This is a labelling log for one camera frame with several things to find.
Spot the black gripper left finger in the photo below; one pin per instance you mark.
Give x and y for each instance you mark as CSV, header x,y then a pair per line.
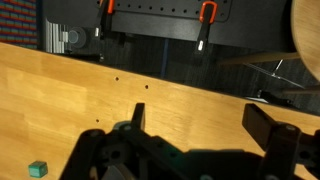
x,y
140,116

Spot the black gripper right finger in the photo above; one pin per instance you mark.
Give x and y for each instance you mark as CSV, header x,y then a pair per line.
x,y
263,125

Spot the small green block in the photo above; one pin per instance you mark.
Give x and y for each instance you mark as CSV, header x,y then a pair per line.
x,y
37,169

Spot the round wooden side table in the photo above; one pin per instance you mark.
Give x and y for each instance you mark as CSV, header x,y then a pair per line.
x,y
308,33

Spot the black perforated board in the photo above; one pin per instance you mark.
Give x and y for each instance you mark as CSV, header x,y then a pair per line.
x,y
160,10

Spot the silver aluminium extrusion bar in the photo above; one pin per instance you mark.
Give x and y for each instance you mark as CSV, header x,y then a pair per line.
x,y
53,36

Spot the colourful patterned backdrop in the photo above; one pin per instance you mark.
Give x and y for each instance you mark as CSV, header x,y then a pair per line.
x,y
16,23

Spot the black round mount knob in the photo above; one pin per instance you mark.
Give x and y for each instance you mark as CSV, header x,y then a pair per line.
x,y
78,37

